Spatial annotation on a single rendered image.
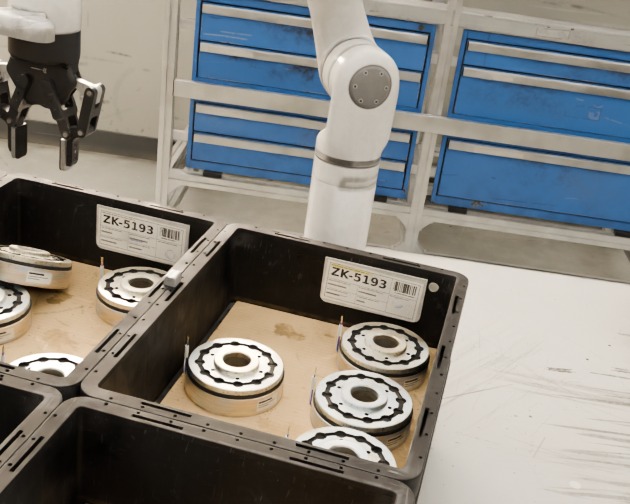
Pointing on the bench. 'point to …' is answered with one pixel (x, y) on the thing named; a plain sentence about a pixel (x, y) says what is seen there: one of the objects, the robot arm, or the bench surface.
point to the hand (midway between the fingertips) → (43, 150)
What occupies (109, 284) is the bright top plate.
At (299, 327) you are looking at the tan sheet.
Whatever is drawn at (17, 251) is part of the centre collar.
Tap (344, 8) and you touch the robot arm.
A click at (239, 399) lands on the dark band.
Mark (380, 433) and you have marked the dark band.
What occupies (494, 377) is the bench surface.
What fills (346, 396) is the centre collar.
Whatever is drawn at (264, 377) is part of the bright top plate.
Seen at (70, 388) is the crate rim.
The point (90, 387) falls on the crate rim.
